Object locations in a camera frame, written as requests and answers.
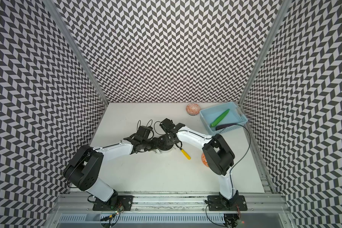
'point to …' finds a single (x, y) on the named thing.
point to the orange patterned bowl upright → (204, 160)
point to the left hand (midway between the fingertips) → (160, 145)
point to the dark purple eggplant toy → (222, 126)
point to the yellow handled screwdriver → (186, 155)
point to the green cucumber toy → (220, 118)
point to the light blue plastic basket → (209, 115)
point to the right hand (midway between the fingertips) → (175, 143)
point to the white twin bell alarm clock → (158, 151)
